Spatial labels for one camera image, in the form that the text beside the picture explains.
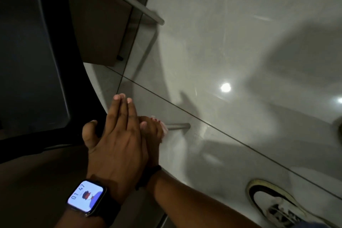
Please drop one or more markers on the person's right fingers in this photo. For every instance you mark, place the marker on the person's right fingers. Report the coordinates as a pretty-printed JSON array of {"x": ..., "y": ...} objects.
[{"x": 152, "y": 130}]

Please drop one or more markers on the person's right forearm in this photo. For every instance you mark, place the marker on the person's right forearm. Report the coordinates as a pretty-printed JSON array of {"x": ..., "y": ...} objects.
[{"x": 192, "y": 203}]

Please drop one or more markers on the person's left thumb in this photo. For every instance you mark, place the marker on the person's left thumb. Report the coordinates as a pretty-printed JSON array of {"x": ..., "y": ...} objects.
[{"x": 90, "y": 135}]

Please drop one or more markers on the person's left hand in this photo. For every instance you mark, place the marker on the person's left hand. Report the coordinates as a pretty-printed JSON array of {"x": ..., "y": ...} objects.
[{"x": 120, "y": 153}]

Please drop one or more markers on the white and black sneaker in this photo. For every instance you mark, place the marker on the white and black sneaker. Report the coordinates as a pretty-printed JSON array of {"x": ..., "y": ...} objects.
[{"x": 277, "y": 206}]

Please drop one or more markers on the person's left forearm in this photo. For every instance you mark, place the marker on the person's left forearm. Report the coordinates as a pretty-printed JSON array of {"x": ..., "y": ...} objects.
[{"x": 80, "y": 221}]

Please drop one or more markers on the black glass appliance door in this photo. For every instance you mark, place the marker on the black glass appliance door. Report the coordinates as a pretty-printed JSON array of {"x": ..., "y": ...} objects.
[{"x": 32, "y": 62}]

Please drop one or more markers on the person's right hand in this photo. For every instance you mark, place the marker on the person's right hand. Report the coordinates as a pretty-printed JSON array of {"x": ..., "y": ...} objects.
[{"x": 152, "y": 145}]

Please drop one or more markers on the pink white cleaning cloth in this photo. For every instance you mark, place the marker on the pink white cleaning cloth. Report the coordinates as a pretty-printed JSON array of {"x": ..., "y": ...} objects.
[{"x": 163, "y": 129}]

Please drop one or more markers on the black smartwatch with lit screen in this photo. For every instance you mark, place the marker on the black smartwatch with lit screen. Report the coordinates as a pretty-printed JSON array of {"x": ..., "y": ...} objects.
[{"x": 86, "y": 195}]

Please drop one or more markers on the black wristband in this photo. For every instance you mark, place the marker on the black wristband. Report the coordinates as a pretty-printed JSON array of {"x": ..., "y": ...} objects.
[{"x": 147, "y": 178}]

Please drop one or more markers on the person's left middle finger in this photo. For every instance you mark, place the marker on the person's left middle finger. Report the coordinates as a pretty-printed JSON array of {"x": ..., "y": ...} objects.
[{"x": 123, "y": 117}]

